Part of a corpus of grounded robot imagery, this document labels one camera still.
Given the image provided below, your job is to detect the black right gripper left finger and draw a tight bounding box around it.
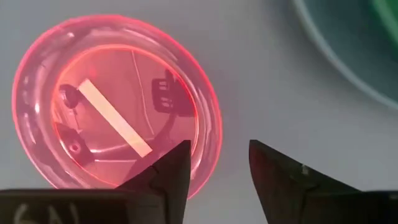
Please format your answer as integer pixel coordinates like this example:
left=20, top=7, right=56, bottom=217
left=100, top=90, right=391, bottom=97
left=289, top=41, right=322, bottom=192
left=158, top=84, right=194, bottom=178
left=116, top=139, right=192, bottom=224

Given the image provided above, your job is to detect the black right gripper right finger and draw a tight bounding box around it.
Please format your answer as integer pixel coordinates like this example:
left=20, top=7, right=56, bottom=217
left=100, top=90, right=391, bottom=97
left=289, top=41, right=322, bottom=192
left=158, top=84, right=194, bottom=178
left=248, top=139, right=361, bottom=224

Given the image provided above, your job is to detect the pink translucent plastic plate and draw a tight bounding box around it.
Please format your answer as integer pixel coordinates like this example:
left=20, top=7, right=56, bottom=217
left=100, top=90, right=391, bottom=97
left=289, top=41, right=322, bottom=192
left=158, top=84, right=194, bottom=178
left=11, top=14, right=223, bottom=200

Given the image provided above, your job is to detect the dark blue plastic plate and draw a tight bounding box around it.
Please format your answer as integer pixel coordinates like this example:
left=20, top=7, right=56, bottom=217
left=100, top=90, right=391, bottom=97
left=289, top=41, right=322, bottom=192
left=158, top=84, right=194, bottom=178
left=291, top=0, right=398, bottom=111

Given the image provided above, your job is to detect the green translucent plastic plate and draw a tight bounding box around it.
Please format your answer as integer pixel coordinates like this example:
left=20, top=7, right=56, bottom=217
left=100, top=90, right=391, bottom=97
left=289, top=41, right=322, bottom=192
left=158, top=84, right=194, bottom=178
left=369, top=0, right=398, bottom=54

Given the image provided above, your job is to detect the dark green plastic plate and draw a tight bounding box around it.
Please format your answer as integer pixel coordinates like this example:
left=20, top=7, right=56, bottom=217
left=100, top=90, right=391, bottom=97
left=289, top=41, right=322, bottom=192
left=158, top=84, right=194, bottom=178
left=302, top=0, right=398, bottom=101

